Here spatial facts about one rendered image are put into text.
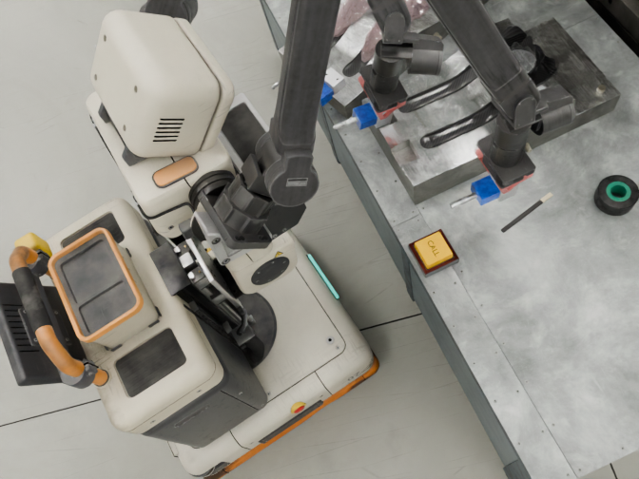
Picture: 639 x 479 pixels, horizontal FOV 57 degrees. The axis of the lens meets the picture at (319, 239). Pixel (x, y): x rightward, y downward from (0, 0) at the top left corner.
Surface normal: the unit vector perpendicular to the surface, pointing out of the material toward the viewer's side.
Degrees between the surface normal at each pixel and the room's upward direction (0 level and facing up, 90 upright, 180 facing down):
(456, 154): 3
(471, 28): 77
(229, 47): 0
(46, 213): 0
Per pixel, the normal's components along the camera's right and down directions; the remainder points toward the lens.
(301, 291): -0.18, -0.40
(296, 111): 0.24, 0.70
